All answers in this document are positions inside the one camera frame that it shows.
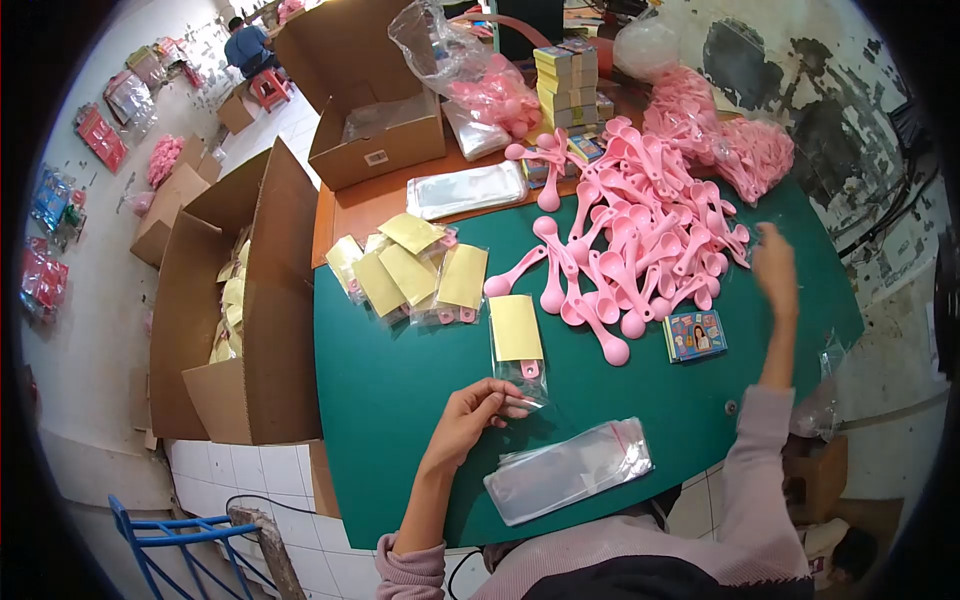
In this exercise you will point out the clear bag of pink spoons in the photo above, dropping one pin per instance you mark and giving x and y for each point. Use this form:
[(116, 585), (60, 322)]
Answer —
[(491, 94), (720, 142)]

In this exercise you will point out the red plastic stool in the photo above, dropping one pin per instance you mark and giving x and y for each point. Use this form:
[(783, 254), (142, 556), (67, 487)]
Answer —
[(270, 88)]

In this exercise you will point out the person's left hand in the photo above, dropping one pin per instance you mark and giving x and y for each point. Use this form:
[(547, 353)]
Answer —
[(461, 424)]

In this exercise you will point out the bundle of clear bags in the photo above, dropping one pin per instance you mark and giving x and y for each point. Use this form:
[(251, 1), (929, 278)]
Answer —
[(474, 135)]

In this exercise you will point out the tall stack of card packs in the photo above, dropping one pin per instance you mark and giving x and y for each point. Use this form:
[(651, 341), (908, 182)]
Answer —
[(568, 86)]

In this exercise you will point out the crumpled clear plastic bag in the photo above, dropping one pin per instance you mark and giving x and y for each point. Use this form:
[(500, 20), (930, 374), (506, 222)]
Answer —
[(821, 405)]

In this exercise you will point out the pile of packed yellow-card packets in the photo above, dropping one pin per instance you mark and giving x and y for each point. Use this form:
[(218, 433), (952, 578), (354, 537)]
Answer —
[(409, 274)]

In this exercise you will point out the person's right hand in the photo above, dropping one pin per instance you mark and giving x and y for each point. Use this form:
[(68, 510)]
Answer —
[(776, 270)]

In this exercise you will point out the red hanging packets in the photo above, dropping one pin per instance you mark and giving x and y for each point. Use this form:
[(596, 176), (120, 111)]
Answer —
[(101, 139), (43, 281)]

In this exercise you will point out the person's right fingers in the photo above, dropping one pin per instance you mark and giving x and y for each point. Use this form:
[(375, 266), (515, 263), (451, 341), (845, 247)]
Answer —
[(766, 238)]

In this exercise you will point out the small open cardboard box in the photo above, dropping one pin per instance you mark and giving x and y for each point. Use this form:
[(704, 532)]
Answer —
[(375, 146)]

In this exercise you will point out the blue metal frame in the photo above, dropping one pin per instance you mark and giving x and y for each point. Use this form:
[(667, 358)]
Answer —
[(180, 532)]

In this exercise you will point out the small stack of blue cards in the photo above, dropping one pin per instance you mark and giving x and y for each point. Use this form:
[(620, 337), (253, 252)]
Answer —
[(696, 335)]

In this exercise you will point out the clear packet with yellow card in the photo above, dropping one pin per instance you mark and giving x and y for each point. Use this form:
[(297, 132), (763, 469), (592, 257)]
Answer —
[(516, 330)]

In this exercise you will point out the person's left fingers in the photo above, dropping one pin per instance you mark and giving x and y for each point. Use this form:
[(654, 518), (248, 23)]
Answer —
[(466, 396)]

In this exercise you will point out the blue card packs under spoons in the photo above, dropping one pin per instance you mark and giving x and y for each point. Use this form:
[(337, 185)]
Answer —
[(536, 171)]

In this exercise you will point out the pile of loose pink spoons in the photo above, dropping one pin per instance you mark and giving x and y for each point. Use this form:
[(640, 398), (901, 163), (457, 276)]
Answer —
[(637, 225)]

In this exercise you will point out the person's left index finger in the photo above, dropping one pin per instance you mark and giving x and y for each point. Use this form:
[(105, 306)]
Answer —
[(504, 388)]

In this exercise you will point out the person's body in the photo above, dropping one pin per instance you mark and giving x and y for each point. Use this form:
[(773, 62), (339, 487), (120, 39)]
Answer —
[(600, 559)]

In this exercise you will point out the blue hanging packets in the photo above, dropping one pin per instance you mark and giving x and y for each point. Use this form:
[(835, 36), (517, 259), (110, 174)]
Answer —
[(52, 199)]

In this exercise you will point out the person's left thumb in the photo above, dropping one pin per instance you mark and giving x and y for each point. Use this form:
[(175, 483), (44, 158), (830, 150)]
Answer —
[(511, 413)]

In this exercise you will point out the brown cardboard box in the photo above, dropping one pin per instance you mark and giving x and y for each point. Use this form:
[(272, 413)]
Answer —
[(821, 476)]

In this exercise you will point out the large cardboard box of packets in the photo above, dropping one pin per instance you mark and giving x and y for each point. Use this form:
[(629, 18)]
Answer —
[(277, 300)]

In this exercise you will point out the crumpled white plastic bag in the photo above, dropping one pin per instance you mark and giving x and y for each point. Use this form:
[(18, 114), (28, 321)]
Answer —
[(645, 45)]

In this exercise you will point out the stack of empty clear bags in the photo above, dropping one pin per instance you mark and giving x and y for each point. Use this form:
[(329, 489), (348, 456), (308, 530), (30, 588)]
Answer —
[(570, 469), (465, 189)]

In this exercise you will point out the heap of pink goods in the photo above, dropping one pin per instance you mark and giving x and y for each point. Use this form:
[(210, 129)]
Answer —
[(165, 159)]

